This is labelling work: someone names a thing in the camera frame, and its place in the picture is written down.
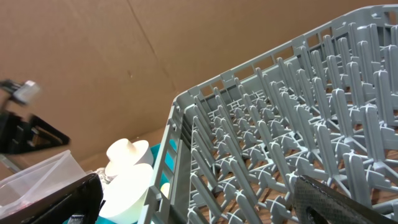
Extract white upturned cup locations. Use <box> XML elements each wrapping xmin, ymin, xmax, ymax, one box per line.
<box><xmin>106</xmin><ymin>138</ymin><xmax>138</xmax><ymax>165</ymax></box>

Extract grey dish rack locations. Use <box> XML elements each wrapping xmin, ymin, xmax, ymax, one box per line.
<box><xmin>138</xmin><ymin>4</ymin><xmax>397</xmax><ymax>223</ymax></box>

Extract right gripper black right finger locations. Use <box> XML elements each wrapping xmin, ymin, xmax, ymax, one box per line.
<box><xmin>294</xmin><ymin>175</ymin><xmax>397</xmax><ymax>224</ymax></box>

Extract yellow plastic spoon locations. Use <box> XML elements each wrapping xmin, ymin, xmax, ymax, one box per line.
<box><xmin>160</xmin><ymin>182</ymin><xmax>170</xmax><ymax>198</ymax></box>

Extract teal serving tray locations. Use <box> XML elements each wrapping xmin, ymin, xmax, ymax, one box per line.
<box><xmin>95</xmin><ymin>139</ymin><xmax>177</xmax><ymax>224</ymax></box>

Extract white bowl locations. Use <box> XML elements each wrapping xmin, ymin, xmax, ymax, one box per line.
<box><xmin>99</xmin><ymin>164</ymin><xmax>153</xmax><ymax>223</ymax></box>

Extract clear plastic storage bin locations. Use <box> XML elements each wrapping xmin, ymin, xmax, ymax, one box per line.
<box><xmin>1</xmin><ymin>150</ymin><xmax>86</xmax><ymax>218</ymax></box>

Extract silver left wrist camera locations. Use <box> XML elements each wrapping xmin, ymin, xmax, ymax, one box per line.
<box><xmin>1</xmin><ymin>80</ymin><xmax>40</xmax><ymax>105</ymax></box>

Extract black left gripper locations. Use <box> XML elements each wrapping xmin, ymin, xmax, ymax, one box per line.
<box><xmin>1</xmin><ymin>111</ymin><xmax>70</xmax><ymax>154</ymax></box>

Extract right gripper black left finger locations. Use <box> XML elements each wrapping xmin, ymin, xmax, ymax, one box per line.
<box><xmin>1</xmin><ymin>173</ymin><xmax>103</xmax><ymax>224</ymax></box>

